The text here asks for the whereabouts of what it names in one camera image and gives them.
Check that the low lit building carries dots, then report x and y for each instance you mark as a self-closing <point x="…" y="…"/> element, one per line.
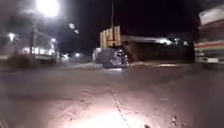
<point x="40" y="52"/>

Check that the robot's own part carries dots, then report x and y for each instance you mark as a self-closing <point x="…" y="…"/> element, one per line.
<point x="147" y="126"/>

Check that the pale sign on pole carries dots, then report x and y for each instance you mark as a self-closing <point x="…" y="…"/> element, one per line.
<point x="110" y="37"/>

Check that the grey asphalt road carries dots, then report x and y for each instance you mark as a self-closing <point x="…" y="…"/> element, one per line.
<point x="83" y="93"/>

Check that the street lamp pole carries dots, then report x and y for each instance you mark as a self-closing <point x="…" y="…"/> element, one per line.
<point x="33" y="38"/>

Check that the long low building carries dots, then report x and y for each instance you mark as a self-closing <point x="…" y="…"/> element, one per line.
<point x="151" y="49"/>

